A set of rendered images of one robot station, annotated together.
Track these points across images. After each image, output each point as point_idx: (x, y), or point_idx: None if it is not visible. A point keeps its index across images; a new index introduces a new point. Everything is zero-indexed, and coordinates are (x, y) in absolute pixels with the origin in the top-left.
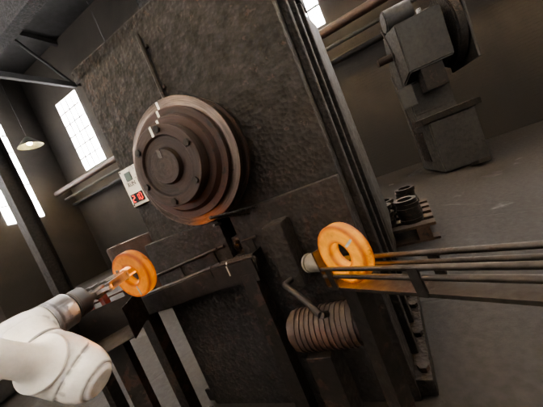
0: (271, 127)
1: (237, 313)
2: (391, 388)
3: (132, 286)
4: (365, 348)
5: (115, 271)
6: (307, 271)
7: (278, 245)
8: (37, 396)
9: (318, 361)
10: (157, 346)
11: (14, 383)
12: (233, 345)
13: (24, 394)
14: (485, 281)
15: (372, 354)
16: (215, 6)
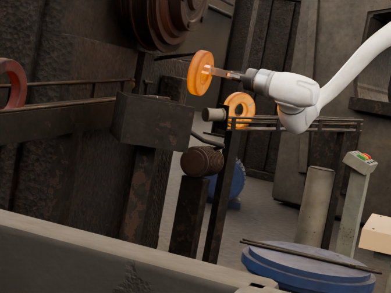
0: None
1: (108, 158)
2: (228, 195)
3: (201, 83)
4: (224, 171)
5: (211, 65)
6: (210, 119)
7: (184, 96)
8: (315, 118)
9: (206, 182)
10: (71, 179)
11: (318, 108)
12: (89, 198)
13: (319, 114)
14: None
15: (227, 174)
16: None
